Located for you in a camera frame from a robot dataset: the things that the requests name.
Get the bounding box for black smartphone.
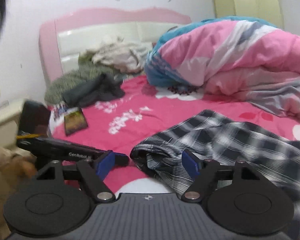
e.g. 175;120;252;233
64;108;88;137

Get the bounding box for cream white fleece blanket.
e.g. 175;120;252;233
88;35;153;74

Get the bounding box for white bedside cabinet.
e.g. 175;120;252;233
0;98;27;148

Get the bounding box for pink floral bed blanket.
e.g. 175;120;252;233
50;76;300;193

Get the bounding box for pale yellow wardrobe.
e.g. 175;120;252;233
213;0;284;29

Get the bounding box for person's left hand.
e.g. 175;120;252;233
0;148;37;191

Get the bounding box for pink white bed headboard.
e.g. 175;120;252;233
39;7;191;85

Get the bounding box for green patterned pillow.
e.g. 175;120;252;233
44;53;120;105

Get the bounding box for pink blue patterned duvet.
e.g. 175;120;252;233
145;16;300;119

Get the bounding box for dark grey garment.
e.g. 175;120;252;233
62;73;125;108

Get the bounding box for black white plaid pants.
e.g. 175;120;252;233
130;110;300;239

